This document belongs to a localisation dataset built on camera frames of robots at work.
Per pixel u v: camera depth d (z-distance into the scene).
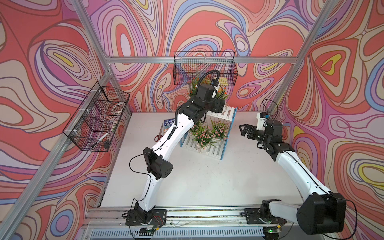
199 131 0.88
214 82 0.63
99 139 0.73
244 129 0.74
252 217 0.73
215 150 0.96
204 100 0.58
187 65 0.96
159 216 0.73
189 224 0.73
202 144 0.83
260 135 0.70
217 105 0.69
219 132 0.88
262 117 0.71
